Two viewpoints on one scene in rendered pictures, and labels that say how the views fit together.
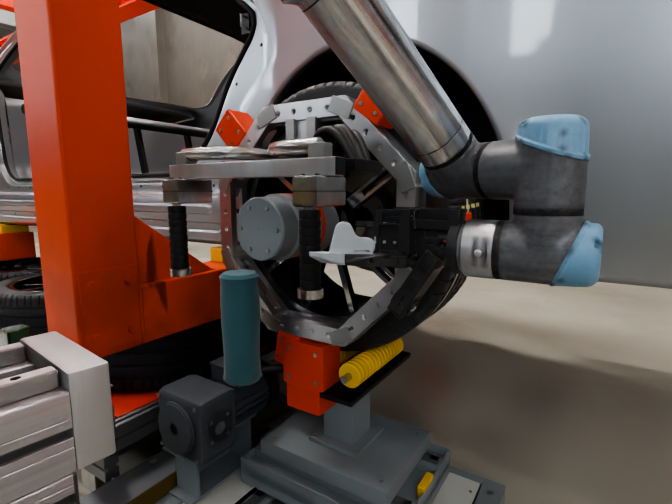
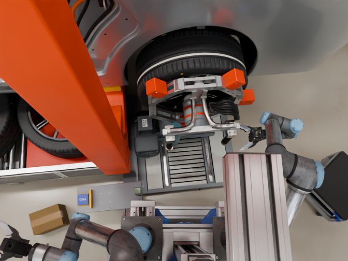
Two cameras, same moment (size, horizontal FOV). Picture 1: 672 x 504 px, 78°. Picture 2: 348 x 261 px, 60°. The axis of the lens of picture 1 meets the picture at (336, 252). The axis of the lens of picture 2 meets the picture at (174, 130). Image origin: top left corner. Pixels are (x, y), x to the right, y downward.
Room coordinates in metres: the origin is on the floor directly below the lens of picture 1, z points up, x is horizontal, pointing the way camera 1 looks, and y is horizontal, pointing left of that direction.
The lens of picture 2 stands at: (0.55, 0.65, 2.50)
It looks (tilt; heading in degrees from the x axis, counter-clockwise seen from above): 72 degrees down; 313
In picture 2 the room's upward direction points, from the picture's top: 9 degrees clockwise
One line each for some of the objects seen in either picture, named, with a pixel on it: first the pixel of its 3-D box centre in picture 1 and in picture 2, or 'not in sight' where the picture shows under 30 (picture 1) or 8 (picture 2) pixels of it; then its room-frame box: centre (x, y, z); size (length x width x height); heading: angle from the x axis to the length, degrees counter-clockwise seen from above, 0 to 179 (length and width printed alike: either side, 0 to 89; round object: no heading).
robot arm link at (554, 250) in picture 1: (546, 250); (287, 132); (0.49, -0.25, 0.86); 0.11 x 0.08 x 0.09; 57
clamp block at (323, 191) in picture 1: (319, 190); (230, 128); (0.70, 0.03, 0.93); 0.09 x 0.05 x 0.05; 147
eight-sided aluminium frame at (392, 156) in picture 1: (310, 223); (193, 102); (0.97, 0.06, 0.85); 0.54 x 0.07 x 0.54; 57
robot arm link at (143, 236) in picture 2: not in sight; (138, 241); (0.55, 0.77, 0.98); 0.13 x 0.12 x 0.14; 127
